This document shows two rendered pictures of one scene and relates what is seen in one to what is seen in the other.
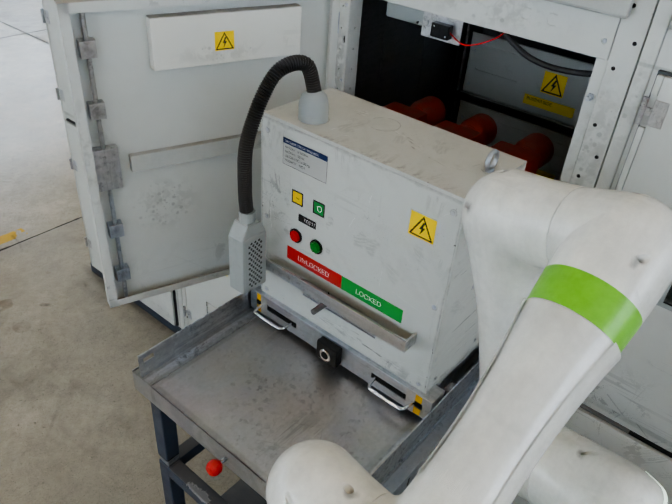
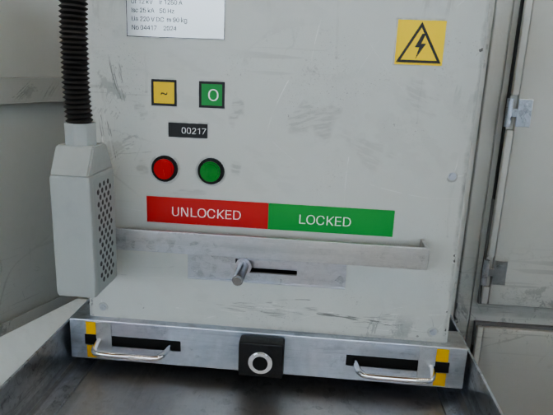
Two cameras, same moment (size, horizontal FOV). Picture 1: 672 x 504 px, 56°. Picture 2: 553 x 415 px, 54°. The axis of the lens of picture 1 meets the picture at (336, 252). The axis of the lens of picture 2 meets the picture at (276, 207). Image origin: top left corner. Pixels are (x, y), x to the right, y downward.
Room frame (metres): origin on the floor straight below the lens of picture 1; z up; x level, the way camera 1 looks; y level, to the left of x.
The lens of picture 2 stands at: (0.51, 0.34, 1.27)
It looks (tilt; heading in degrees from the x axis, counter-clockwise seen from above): 15 degrees down; 327
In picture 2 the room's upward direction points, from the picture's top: 2 degrees clockwise
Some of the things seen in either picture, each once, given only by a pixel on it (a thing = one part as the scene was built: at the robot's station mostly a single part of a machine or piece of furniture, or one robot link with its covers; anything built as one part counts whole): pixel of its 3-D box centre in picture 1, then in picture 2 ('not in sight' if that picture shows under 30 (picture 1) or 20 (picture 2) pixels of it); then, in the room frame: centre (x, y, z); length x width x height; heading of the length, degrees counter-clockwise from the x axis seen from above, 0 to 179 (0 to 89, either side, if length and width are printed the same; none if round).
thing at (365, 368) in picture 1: (339, 344); (264, 343); (1.08, -0.02, 0.90); 0.54 x 0.05 x 0.06; 52
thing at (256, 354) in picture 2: (328, 352); (261, 357); (1.05, 0.00, 0.90); 0.06 x 0.03 x 0.05; 52
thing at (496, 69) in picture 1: (552, 88); not in sight; (1.83, -0.59, 1.28); 0.58 x 0.02 x 0.19; 53
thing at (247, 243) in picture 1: (248, 252); (86, 216); (1.15, 0.19, 1.09); 0.08 x 0.05 x 0.17; 142
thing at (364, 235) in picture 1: (342, 258); (269, 168); (1.07, -0.01, 1.15); 0.48 x 0.01 x 0.48; 52
